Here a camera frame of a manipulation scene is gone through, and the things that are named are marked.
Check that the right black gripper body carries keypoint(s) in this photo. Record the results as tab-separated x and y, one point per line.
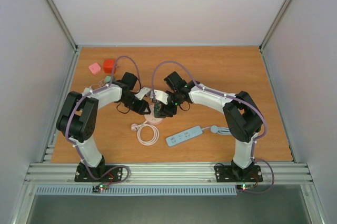
169	110

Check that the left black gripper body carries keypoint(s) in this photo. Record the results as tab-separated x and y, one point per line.
133	105

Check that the dark green patterned cube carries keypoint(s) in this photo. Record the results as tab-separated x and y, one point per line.
157	111

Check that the pink round socket hub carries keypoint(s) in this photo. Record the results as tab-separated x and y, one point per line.
151	119

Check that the green small plug charger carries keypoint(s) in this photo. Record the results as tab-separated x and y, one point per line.
108	79

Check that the light blue power strip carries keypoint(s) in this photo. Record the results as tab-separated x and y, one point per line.
184	136

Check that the red cube plug adapter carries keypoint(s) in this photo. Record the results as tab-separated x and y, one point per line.
108	66

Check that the pink cube plug adapter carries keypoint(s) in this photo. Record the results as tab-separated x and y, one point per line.
95	68

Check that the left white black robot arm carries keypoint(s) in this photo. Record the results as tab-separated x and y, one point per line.
77	119

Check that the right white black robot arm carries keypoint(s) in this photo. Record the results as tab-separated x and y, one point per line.
243	118

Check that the left small circuit board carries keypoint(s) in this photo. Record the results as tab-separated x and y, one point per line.
100	188

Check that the small circuit board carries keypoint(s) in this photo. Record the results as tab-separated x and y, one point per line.
245	187
100	188

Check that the right small circuit board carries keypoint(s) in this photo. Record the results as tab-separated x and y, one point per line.
245	187

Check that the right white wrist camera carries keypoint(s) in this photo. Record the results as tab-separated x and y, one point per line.
158	95

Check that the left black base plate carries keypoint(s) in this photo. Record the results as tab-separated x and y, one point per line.
116	172

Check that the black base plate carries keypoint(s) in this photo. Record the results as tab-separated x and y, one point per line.
116	172
223	174

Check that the blue slotted cable duct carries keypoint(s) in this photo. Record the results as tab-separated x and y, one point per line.
138	190

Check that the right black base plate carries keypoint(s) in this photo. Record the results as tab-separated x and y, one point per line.
223	174

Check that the aluminium front rail frame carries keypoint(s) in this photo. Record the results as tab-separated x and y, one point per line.
199	173

